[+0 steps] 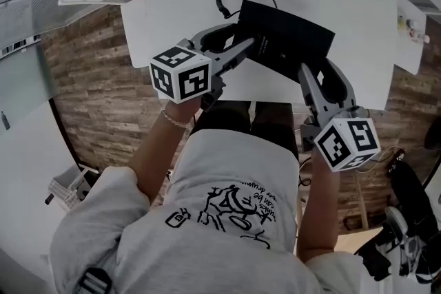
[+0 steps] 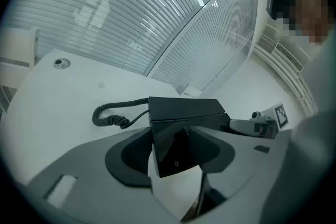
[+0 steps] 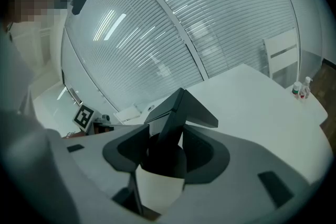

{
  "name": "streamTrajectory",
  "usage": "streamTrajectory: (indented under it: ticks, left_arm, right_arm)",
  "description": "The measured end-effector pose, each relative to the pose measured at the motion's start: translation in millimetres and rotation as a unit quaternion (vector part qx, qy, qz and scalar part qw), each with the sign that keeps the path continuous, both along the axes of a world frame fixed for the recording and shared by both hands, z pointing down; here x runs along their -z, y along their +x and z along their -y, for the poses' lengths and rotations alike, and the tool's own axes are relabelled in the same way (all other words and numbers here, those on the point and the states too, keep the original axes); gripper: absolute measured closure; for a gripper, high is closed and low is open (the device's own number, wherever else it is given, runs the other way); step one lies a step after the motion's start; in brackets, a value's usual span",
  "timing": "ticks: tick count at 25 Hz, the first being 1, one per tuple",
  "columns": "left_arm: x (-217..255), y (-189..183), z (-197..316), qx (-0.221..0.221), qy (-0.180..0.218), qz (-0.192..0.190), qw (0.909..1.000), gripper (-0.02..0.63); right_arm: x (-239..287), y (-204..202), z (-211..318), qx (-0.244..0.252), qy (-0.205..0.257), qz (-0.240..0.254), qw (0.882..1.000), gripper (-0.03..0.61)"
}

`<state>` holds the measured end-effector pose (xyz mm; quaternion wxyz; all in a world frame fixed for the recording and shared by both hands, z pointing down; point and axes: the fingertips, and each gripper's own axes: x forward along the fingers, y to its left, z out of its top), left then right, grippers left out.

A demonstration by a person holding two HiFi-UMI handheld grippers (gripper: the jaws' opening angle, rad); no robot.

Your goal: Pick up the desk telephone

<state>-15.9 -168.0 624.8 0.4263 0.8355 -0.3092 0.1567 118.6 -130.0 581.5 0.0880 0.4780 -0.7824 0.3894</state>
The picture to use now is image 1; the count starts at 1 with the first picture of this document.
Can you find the person's black trousers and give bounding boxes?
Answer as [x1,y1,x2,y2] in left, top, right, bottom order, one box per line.
[190,100,300,163]

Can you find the person's left forearm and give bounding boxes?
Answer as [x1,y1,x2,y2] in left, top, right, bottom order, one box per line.
[128,96,205,208]

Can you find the frosted glass panel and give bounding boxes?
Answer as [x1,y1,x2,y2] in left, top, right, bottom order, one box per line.
[0,44,58,136]

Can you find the grey strap with black buckle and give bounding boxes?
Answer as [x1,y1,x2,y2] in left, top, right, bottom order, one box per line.
[76,266,113,294]

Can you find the light grey printed t-shirt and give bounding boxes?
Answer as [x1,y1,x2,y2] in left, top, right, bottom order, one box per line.
[50,128,367,294]

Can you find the beaded wrist bracelet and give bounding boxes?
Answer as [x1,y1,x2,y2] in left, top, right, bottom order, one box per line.
[159,107,189,131]

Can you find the small red capped bottle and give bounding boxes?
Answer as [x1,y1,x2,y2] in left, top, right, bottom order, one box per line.
[409,30,431,45]

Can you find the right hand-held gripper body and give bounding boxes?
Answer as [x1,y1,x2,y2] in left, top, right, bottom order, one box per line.
[298,105,382,174]

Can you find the white wall socket strip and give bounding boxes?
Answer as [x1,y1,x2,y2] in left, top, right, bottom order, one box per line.
[0,35,43,59]

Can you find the light wooden stool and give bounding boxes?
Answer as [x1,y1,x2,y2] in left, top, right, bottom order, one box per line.
[335,171,385,255]

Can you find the glass partition panel with blinds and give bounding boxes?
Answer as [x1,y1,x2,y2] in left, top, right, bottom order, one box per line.
[0,0,75,46]

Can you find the black rectangular box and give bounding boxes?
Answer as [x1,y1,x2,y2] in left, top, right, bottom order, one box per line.
[229,0,337,82]

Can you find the person's right forearm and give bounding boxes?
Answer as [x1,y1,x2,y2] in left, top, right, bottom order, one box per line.
[295,146,342,265]

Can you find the white perforated basket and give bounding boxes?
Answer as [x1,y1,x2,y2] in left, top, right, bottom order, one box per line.
[47,164,101,213]

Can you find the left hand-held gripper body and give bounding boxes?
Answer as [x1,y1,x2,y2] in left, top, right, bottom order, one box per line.
[149,38,228,112]

